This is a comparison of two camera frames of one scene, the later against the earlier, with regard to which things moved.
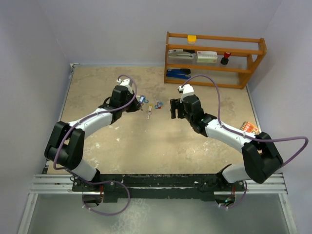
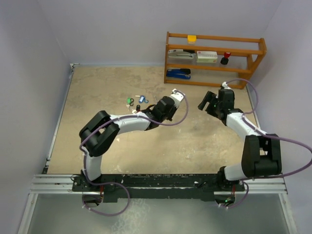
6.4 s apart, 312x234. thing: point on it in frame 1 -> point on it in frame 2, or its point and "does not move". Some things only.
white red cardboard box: [206, 56] does not move
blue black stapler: [180, 73] does not move
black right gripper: [173, 104] -> [209, 97]
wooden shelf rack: [212, 60] does not move
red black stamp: [224, 60] does not move
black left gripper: [135, 107] -> [173, 110]
